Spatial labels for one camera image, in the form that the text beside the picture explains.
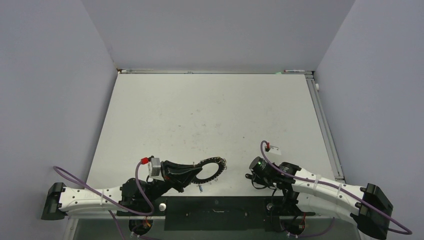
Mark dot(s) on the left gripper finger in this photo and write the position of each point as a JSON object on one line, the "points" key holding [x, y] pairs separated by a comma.
{"points": [[176, 169], [180, 179]]}

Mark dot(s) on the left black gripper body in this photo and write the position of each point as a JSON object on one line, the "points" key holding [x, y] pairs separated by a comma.
{"points": [[165, 178]]}

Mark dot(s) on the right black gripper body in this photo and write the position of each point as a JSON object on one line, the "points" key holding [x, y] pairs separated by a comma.
{"points": [[262, 179]]}

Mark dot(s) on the key with blue tag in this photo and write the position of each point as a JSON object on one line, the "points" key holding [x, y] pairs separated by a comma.
{"points": [[200, 188]]}

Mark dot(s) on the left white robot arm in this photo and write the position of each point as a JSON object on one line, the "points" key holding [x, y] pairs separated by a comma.
{"points": [[135, 197]]}

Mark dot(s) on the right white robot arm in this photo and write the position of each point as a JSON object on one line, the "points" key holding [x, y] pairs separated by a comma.
{"points": [[303, 192]]}

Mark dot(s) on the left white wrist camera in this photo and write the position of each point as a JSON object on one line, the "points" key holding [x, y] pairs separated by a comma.
{"points": [[155, 169]]}

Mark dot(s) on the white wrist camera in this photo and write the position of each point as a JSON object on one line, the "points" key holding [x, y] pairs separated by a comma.
{"points": [[155, 169], [271, 149]]}

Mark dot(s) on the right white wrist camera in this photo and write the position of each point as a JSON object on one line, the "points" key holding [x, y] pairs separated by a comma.
{"points": [[271, 149]]}

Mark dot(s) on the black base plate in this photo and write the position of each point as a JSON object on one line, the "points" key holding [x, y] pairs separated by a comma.
{"points": [[227, 213]]}

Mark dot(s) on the aluminium frame rail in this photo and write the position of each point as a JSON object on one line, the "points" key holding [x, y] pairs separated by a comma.
{"points": [[324, 127]]}

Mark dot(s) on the marker pen on rail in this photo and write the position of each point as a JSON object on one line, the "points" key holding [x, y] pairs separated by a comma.
{"points": [[294, 71]]}

